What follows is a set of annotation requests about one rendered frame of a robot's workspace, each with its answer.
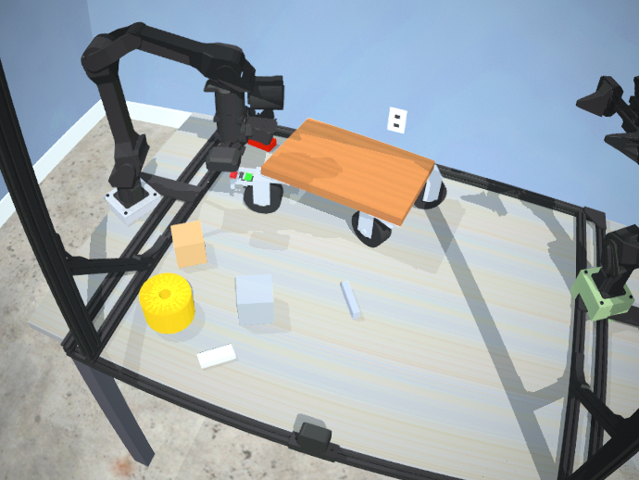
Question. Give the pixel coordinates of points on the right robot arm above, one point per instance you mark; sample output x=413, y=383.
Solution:
x=620, y=246

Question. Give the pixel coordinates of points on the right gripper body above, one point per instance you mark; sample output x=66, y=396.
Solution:
x=630, y=124

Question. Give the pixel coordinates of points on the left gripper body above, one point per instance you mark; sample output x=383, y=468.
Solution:
x=227, y=158

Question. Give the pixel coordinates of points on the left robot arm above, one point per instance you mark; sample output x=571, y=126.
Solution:
x=223, y=64

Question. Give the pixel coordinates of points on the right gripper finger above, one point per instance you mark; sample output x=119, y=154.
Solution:
x=626, y=143
x=596, y=102

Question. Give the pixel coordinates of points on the red toy brick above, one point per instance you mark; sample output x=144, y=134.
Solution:
x=264, y=147

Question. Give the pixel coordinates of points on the white rectangular block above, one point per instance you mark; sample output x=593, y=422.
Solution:
x=216, y=356

